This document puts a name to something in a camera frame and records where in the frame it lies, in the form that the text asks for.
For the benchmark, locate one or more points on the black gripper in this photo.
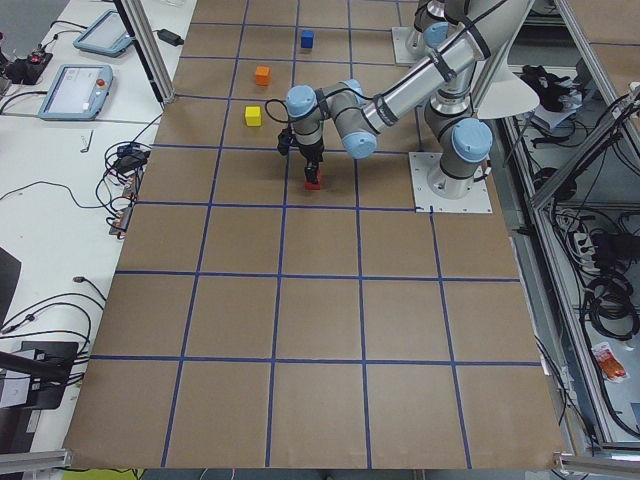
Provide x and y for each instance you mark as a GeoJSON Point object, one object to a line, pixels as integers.
{"type": "Point", "coordinates": [312, 152]}

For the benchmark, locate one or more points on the red wooden block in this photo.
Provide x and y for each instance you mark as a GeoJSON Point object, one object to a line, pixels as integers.
{"type": "Point", "coordinates": [316, 185]}

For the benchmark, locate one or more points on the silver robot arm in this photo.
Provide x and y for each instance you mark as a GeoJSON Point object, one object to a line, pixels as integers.
{"type": "Point", "coordinates": [474, 31]}

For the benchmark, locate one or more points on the yellow wooden block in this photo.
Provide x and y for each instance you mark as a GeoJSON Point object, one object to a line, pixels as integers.
{"type": "Point", "coordinates": [253, 116]}

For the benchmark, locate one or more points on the orange wooden block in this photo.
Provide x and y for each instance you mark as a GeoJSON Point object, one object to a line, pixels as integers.
{"type": "Point", "coordinates": [263, 76]}

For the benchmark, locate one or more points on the blue wooden block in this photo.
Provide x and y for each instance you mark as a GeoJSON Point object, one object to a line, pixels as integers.
{"type": "Point", "coordinates": [307, 39]}

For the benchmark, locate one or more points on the black power adapter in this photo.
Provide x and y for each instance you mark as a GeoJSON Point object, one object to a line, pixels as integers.
{"type": "Point", "coordinates": [170, 37]}

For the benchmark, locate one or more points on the white chair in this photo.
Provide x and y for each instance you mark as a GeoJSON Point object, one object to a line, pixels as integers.
{"type": "Point", "coordinates": [499, 93]}

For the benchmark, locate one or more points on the far teach pendant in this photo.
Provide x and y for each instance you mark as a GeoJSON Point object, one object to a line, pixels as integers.
{"type": "Point", "coordinates": [106, 36]}

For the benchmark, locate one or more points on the teach pendant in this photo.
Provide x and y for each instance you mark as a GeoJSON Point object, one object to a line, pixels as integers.
{"type": "Point", "coordinates": [106, 36]}
{"type": "Point", "coordinates": [78, 93]}

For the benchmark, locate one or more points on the near teach pendant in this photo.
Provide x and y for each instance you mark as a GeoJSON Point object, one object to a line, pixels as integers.
{"type": "Point", "coordinates": [78, 93]}

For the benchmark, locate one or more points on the black monitor stand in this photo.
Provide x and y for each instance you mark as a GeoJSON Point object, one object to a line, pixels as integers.
{"type": "Point", "coordinates": [36, 376]}

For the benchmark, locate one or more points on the orange snack packet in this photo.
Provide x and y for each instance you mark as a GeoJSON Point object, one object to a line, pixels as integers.
{"type": "Point", "coordinates": [612, 369]}

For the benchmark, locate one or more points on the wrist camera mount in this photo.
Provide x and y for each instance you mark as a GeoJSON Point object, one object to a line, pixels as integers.
{"type": "Point", "coordinates": [284, 141]}

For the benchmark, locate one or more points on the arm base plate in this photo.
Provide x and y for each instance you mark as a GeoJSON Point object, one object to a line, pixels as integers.
{"type": "Point", "coordinates": [434, 192]}
{"type": "Point", "coordinates": [409, 45]}

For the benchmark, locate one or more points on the aluminium frame post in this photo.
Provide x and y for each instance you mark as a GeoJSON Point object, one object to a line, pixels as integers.
{"type": "Point", "coordinates": [139, 30]}

